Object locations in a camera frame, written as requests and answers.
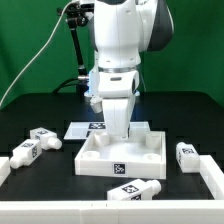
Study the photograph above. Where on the white square tabletop part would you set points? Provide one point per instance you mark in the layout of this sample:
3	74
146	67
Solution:
142	155

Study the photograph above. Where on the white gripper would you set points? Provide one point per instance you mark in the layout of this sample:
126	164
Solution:
117	91

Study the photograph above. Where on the white obstacle fence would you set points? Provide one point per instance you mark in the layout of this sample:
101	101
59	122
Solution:
120	212

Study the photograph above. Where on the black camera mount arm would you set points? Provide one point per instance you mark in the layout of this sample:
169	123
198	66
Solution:
76	16

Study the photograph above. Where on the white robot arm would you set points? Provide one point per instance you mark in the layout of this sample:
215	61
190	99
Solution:
121	30

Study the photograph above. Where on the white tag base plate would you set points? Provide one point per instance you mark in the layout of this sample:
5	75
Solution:
81	130

